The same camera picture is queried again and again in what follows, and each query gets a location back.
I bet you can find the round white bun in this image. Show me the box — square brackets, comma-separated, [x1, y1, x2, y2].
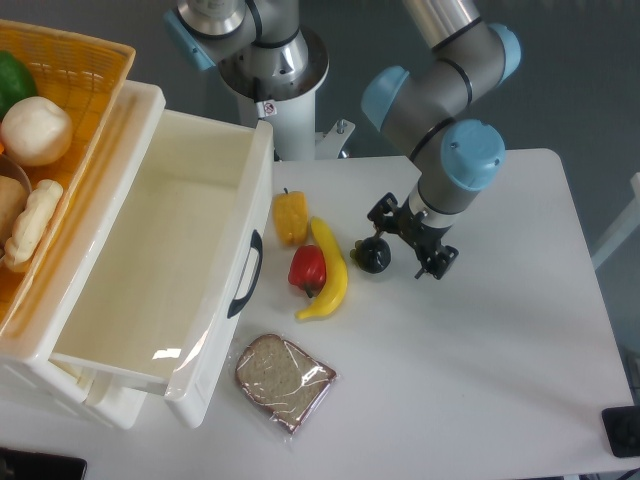
[1, 96, 73, 167]

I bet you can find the wrapped brown bread slice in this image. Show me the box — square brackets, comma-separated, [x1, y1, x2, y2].
[230, 332, 341, 443]

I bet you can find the yellow bell pepper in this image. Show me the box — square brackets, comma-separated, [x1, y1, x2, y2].
[272, 189, 309, 246]

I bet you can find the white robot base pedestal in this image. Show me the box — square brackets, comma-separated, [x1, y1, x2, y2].
[218, 26, 355, 161]

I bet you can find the white frame at right edge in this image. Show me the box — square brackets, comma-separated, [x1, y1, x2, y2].
[591, 172, 639, 270]

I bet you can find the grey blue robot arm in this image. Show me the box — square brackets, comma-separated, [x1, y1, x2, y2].
[164, 1, 521, 278]

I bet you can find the black device at right edge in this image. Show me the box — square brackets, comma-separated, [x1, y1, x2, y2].
[601, 406, 639, 458]

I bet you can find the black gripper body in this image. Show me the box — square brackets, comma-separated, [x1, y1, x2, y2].
[398, 197, 453, 260]

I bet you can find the dark purple mangosteen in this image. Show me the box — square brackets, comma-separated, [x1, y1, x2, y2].
[350, 236, 391, 274]

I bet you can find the black device bottom left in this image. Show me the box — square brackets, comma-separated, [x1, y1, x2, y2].
[1, 448, 87, 480]

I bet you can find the white plastic drawer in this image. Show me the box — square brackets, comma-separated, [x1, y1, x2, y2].
[79, 111, 274, 428]

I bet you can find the red bell pepper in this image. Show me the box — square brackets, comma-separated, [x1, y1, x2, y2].
[288, 245, 326, 298]

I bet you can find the green bell pepper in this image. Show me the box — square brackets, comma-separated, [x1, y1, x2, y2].
[0, 50, 38, 119]

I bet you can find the white twisted bread roll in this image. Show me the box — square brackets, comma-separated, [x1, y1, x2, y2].
[3, 179, 64, 273]

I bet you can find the white plastic drawer cabinet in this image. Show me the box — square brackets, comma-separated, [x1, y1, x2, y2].
[1, 81, 165, 429]

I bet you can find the orange wicker basket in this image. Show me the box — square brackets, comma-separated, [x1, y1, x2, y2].
[1, 19, 136, 326]

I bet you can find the yellow banana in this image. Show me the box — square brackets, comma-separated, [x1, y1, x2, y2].
[295, 217, 348, 321]

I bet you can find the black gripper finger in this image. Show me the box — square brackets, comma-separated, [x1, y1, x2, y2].
[367, 192, 401, 240]
[414, 243, 458, 280]

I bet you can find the beige bread loaf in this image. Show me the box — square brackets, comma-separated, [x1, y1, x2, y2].
[0, 176, 28, 246]

